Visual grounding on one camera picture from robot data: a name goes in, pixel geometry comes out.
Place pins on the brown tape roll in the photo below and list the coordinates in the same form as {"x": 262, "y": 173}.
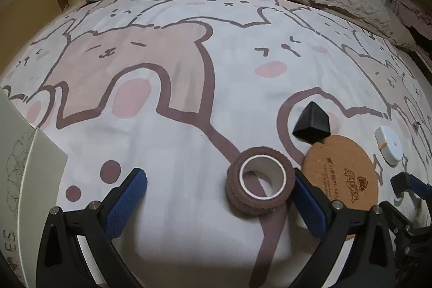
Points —
{"x": 236, "y": 193}

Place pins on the white tape measure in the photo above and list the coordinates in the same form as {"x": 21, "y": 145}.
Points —
{"x": 388, "y": 149}

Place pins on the animal printed blanket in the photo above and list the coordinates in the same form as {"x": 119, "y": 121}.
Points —
{"x": 168, "y": 139}

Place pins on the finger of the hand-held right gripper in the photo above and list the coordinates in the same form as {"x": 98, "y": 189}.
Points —
{"x": 420, "y": 188}
{"x": 400, "y": 215}

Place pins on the small black cube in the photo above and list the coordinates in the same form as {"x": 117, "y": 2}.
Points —
{"x": 310, "y": 122}

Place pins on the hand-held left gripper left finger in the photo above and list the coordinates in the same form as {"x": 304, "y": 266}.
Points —
{"x": 125, "y": 203}

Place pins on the round cork coaster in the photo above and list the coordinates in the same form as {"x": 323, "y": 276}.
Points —
{"x": 337, "y": 166}

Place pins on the white storage box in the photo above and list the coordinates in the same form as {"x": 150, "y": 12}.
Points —
{"x": 33, "y": 190}

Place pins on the pink clothes pile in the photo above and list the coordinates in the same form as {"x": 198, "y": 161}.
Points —
{"x": 411, "y": 13}

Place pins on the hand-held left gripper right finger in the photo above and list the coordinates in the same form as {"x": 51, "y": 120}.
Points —
{"x": 308, "y": 203}

